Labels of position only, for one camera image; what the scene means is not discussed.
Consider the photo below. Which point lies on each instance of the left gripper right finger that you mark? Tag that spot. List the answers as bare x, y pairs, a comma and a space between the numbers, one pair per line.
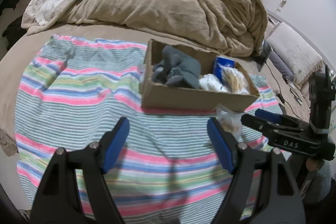
278, 199

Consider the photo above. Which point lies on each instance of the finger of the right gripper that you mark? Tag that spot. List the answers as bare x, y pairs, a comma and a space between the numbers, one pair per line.
280, 119
268, 129

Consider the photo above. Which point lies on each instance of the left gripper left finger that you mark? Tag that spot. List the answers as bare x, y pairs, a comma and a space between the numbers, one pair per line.
58, 200

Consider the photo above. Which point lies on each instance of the bag of cotton swabs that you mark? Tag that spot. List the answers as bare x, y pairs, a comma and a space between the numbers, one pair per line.
236, 81

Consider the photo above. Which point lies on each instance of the white sock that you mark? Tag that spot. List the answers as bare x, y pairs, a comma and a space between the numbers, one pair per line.
211, 83

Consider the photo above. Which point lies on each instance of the grey socks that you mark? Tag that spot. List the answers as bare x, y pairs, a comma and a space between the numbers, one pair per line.
177, 69

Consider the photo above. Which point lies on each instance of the clear bag of snacks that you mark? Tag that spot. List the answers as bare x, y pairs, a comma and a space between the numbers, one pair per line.
230, 120

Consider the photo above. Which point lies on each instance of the embroidered beige pillow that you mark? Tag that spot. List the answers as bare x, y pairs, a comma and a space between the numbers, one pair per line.
300, 57

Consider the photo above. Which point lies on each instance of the grey pillow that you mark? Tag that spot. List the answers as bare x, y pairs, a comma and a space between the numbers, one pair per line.
281, 66

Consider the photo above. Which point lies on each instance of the black tablet on stand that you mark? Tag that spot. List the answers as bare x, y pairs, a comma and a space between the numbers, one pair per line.
266, 51

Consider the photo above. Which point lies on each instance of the blue tissue pack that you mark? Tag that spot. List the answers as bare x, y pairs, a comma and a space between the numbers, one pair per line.
220, 63

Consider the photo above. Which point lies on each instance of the cardboard box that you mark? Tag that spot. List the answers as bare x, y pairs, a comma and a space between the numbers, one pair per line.
158, 96

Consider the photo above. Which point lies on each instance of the beige blanket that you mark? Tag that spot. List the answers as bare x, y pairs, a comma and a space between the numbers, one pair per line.
232, 27

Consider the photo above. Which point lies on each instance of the striped colourful towel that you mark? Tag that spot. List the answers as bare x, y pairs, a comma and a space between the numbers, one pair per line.
75, 90

